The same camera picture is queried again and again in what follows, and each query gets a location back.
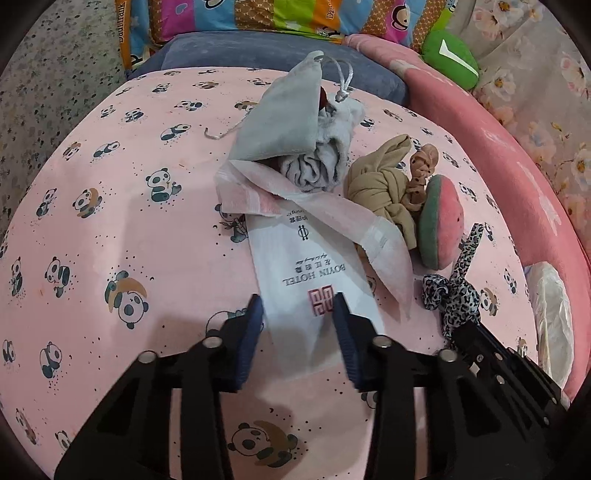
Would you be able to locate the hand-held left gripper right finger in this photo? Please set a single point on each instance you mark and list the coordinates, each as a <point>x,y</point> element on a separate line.
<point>348,346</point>

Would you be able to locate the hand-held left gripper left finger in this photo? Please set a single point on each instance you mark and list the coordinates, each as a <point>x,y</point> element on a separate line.
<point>249,341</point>

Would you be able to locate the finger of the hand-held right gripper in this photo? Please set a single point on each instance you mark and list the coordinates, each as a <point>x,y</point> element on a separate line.
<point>478,344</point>

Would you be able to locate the leopard print hair band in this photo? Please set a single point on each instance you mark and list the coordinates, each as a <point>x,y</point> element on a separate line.
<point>457,286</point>

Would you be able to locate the trash bin with white liner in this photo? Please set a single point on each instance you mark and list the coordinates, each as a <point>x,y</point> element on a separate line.
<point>549,314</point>

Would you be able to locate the white printed paper bag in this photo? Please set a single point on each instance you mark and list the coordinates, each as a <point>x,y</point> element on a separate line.
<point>300,258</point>

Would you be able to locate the watermelon slice plush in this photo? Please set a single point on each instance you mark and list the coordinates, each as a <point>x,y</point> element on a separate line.
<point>443,217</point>

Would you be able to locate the white hotel laundry bag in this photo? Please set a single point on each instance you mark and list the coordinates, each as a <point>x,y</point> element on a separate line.
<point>258,191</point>

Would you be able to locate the knotted beige stocking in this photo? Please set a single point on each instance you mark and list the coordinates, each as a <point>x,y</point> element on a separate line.
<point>374,184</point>

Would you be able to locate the grey sock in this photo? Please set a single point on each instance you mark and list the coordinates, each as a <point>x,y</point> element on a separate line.
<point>314,168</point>

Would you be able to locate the dark red scrunchie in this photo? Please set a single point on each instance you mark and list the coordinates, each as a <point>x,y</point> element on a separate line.
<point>323,98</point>

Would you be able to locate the pink panda print cloth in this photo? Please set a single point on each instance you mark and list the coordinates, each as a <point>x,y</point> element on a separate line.
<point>115,207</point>

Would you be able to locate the pink blanket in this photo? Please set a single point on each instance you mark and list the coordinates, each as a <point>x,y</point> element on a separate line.
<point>508,152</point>

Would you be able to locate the green round cushion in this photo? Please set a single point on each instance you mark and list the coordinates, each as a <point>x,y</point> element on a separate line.
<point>450,57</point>

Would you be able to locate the blue-grey cushion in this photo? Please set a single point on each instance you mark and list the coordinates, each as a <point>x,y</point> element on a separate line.
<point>207,53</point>

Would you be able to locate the grey floral pillow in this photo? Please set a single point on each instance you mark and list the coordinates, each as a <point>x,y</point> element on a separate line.
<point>531,55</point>

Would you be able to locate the colourful striped cartoon pillow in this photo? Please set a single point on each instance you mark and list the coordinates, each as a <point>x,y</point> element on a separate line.
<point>295,18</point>

